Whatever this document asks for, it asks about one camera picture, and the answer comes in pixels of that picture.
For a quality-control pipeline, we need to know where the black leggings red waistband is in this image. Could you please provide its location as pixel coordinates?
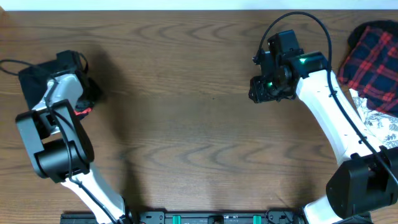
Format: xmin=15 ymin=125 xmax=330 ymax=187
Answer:
xmin=18 ymin=60 xmax=93 ymax=119

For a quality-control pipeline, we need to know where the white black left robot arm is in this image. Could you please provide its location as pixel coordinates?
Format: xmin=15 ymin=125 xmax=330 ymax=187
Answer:
xmin=16 ymin=69 xmax=132 ymax=223

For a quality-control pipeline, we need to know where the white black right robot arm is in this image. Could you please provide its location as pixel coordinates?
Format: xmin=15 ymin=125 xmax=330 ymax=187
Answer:
xmin=249 ymin=49 xmax=397 ymax=223

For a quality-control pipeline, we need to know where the red navy plaid garment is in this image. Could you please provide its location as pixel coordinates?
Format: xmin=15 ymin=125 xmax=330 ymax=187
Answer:
xmin=338 ymin=20 xmax=397 ymax=117

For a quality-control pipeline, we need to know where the white patterned cloth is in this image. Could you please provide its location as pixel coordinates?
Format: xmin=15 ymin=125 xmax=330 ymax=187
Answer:
xmin=349 ymin=89 xmax=397 ymax=149

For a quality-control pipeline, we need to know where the black mounting rail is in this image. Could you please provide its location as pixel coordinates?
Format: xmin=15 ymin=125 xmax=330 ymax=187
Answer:
xmin=60 ymin=208 xmax=373 ymax=224

